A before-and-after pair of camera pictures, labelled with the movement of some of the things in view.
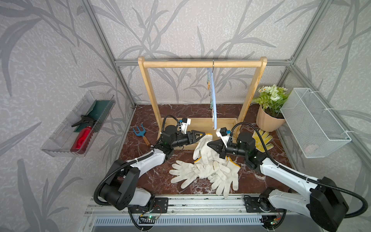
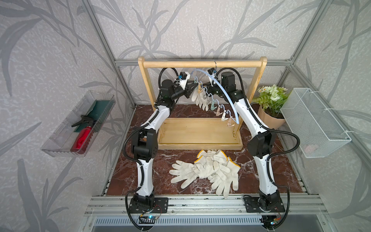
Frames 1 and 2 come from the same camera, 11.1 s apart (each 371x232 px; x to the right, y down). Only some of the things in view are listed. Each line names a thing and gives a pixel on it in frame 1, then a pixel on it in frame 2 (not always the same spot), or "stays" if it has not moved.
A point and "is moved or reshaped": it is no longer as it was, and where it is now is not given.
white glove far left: [186, 171] stays
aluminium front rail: [192, 207] stays
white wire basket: [317, 132] stays
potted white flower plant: [270, 118] stays
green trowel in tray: [98, 112] stays
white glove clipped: [208, 155] to [201, 99]
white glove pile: [222, 181] stays
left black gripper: [190, 138] to [187, 92]
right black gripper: [220, 146] to [208, 86]
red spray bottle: [81, 141] stays
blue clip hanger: [212, 90] is moved or reshaped
